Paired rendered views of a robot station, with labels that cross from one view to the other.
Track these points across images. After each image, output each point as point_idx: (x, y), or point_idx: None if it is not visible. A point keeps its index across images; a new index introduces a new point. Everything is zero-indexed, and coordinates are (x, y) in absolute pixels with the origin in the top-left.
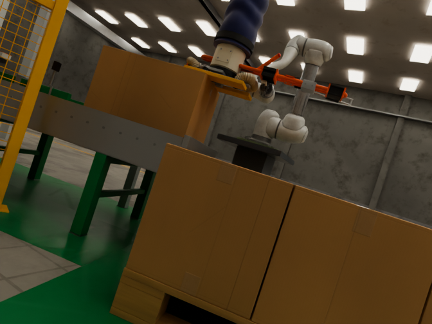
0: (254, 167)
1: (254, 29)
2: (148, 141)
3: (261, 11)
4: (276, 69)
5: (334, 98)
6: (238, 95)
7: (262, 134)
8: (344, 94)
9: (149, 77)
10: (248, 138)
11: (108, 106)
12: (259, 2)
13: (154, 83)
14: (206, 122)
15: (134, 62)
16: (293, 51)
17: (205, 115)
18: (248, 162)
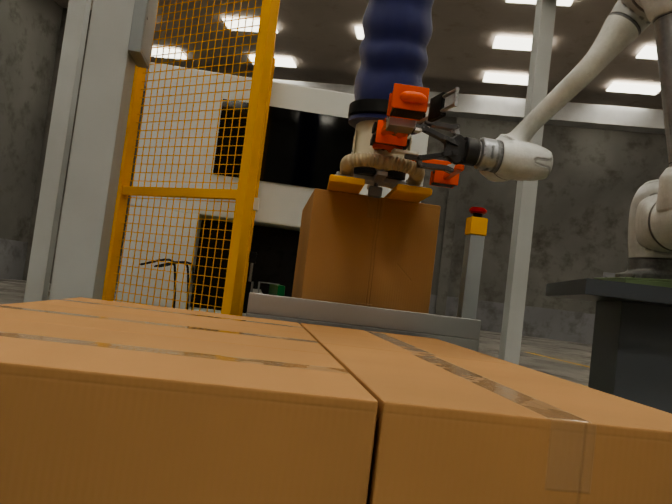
0: (611, 344)
1: (382, 74)
2: None
3: (390, 38)
4: (374, 122)
5: (410, 114)
6: (408, 195)
7: (633, 251)
8: (401, 97)
9: (304, 228)
10: (615, 274)
11: (294, 287)
12: (375, 31)
13: (304, 233)
14: (405, 266)
15: (304, 215)
16: (608, 24)
17: (383, 254)
18: (605, 336)
